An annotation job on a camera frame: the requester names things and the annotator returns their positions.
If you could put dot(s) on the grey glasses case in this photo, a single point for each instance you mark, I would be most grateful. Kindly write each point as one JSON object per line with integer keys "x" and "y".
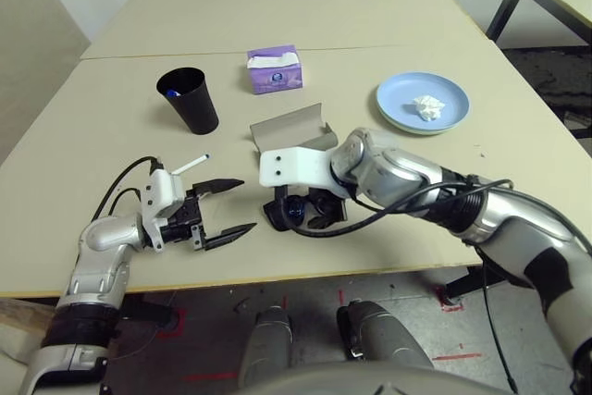
{"x": 287, "y": 129}

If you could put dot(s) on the grey robot leg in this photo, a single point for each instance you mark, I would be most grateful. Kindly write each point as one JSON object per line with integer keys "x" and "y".
{"x": 384, "y": 335}
{"x": 266, "y": 344}

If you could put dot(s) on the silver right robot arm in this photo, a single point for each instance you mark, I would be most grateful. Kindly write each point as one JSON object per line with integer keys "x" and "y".
{"x": 462, "y": 210}

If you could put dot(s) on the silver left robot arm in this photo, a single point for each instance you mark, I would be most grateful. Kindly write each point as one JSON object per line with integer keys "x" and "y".
{"x": 102, "y": 238}

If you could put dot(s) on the purple tissue box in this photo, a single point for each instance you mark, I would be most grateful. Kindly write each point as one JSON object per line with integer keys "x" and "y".
{"x": 277, "y": 80}

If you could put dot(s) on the black plastic cup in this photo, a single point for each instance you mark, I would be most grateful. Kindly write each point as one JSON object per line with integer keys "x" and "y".
{"x": 199, "y": 113}

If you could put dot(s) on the wooden plank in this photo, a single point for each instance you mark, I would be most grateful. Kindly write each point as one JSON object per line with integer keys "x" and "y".
{"x": 23, "y": 316}

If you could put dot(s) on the blue plate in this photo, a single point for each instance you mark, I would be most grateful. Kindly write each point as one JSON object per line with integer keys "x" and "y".
{"x": 398, "y": 94}

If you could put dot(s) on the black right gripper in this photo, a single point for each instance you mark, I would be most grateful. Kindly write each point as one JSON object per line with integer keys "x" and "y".
{"x": 324, "y": 207}

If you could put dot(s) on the black table foot bar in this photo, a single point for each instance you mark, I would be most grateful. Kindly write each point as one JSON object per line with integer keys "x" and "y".
{"x": 148, "y": 314}
{"x": 472, "y": 281}

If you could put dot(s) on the white tissue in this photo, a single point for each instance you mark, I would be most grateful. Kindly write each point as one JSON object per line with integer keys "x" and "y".
{"x": 427, "y": 108}

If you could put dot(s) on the grey left robot leg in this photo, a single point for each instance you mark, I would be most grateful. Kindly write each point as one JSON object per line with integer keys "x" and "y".
{"x": 266, "y": 344}

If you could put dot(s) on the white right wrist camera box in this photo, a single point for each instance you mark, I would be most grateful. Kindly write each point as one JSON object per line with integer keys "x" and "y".
{"x": 296, "y": 168}

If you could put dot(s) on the grey robot torso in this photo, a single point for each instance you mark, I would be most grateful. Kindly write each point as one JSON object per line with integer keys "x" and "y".
{"x": 370, "y": 381}

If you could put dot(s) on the grey right robot leg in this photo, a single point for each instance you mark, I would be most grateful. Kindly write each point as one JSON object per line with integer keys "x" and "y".
{"x": 384, "y": 335}

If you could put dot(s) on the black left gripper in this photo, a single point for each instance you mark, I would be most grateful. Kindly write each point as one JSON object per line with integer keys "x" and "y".
{"x": 182, "y": 226}

